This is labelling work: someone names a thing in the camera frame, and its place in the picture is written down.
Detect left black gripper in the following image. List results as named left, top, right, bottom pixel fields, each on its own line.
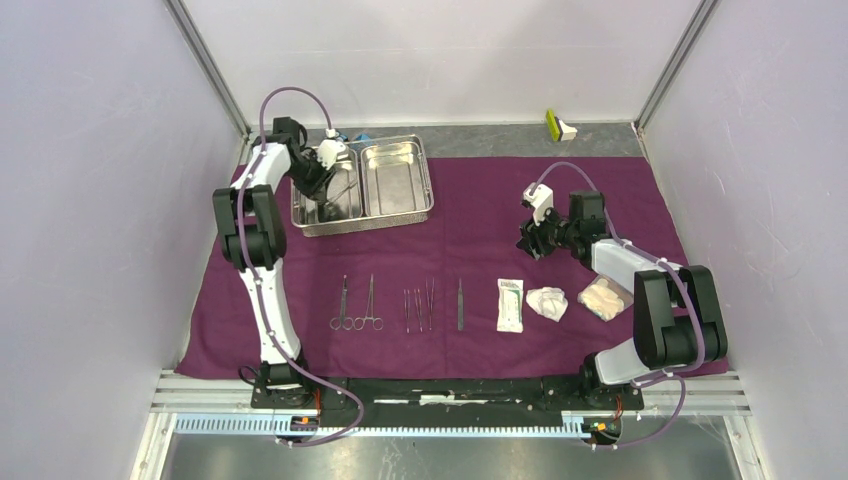
left=284, top=152, right=337, bottom=204

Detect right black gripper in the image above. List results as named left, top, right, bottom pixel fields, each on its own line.
left=515, top=201, right=578, bottom=260

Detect white sterile packet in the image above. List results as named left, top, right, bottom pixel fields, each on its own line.
left=497, top=279, right=524, bottom=334

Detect white gauze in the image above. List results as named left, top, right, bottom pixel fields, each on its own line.
left=526, top=287, right=569, bottom=322

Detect metal instrument tray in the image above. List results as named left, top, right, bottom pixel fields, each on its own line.
left=291, top=134, right=435, bottom=237

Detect beige gauze roll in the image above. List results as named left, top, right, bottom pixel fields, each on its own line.
left=577, top=275, right=633, bottom=322

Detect steel scalpel handle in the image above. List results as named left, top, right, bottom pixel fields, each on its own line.
left=457, top=278, right=465, bottom=332
left=425, top=278, right=435, bottom=331

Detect steel surgical scissors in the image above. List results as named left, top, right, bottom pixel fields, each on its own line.
left=329, top=275, right=354, bottom=331

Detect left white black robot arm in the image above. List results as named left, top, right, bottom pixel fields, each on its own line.
left=213, top=117, right=333, bottom=409

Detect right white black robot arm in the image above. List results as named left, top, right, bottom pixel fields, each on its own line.
left=517, top=184, right=728, bottom=408

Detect yellow green white object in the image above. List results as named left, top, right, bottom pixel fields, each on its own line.
left=545, top=108, right=578, bottom=143

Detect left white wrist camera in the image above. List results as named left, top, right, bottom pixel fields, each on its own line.
left=315, top=128, right=350, bottom=171

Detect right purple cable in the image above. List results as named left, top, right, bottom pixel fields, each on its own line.
left=528, top=161, right=708, bottom=452

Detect purple cable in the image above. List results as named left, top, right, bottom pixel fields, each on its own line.
left=528, top=161, right=708, bottom=452
left=234, top=86, right=367, bottom=449

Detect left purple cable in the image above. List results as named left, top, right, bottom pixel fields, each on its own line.
left=234, top=86, right=367, bottom=449

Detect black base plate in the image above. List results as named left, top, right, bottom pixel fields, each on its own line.
left=247, top=375, right=645, bottom=429

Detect aluminium frame rail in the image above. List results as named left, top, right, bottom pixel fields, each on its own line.
left=131, top=370, right=771, bottom=479

